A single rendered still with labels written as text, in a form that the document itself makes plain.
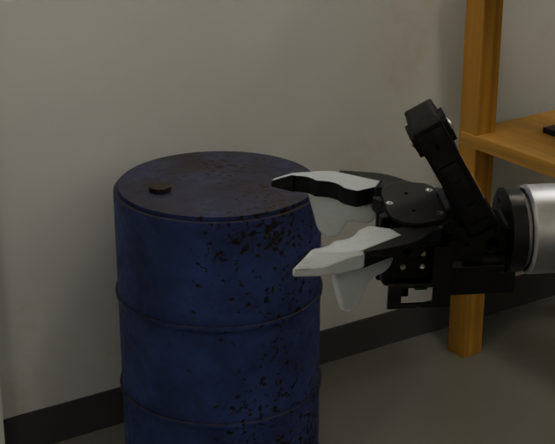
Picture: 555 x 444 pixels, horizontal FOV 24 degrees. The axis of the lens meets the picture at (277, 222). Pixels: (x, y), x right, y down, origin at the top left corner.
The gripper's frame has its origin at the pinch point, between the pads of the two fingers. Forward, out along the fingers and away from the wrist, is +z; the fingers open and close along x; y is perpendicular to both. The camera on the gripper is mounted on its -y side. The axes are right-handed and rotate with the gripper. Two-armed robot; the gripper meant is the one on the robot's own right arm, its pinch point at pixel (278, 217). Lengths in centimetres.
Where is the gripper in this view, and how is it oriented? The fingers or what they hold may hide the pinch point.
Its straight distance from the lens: 103.8
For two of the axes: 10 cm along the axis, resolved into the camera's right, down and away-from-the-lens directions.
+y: -0.1, 8.8, 4.8
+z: -9.9, 0.4, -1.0
